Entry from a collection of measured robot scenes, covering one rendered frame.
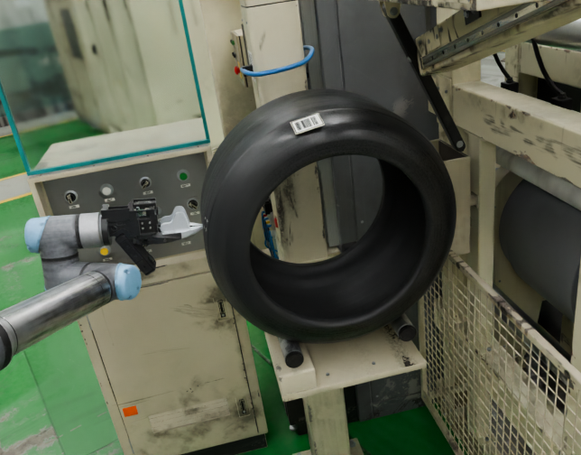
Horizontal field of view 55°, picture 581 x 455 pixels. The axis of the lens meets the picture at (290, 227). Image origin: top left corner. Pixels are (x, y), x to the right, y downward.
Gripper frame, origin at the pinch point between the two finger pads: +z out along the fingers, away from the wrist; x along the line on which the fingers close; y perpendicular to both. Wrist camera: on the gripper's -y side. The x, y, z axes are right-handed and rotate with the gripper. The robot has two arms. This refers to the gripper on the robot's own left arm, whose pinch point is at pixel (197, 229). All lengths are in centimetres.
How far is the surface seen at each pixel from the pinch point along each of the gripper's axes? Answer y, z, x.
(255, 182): 14.2, 12.1, -11.8
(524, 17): 45, 55, -28
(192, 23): 21, 13, 343
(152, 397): -87, -21, 52
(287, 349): -28.7, 18.4, -9.2
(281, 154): 19.6, 17.3, -11.7
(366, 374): -38, 38, -11
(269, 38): 38, 21, 26
